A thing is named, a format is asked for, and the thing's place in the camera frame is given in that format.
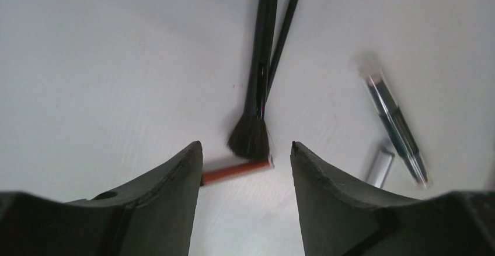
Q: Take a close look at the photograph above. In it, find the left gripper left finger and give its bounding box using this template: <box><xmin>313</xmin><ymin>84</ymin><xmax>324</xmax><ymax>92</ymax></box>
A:
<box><xmin>1</xmin><ymin>141</ymin><xmax>203</xmax><ymax>255</ymax></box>

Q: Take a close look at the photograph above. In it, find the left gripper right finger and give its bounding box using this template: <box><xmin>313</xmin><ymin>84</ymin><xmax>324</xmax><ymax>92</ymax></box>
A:
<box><xmin>290</xmin><ymin>142</ymin><xmax>494</xmax><ymax>255</ymax></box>

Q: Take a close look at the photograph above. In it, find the black powder brush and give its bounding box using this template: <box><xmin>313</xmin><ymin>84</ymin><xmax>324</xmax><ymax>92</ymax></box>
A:
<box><xmin>227</xmin><ymin>0</ymin><xmax>278</xmax><ymax>160</ymax></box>

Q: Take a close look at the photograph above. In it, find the thin black eyeliner brush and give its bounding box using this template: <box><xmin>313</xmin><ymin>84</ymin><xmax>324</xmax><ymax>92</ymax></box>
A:
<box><xmin>267</xmin><ymin>0</ymin><xmax>299</xmax><ymax>97</ymax></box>

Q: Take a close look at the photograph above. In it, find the pink lip gloss tube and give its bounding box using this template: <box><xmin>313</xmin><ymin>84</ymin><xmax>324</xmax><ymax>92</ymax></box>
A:
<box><xmin>365</xmin><ymin>144</ymin><xmax>395</xmax><ymax>188</ymax></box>

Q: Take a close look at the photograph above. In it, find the dark concealer stick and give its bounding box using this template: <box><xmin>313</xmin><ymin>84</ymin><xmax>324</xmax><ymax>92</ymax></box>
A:
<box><xmin>355</xmin><ymin>51</ymin><xmax>430</xmax><ymax>188</ymax></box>

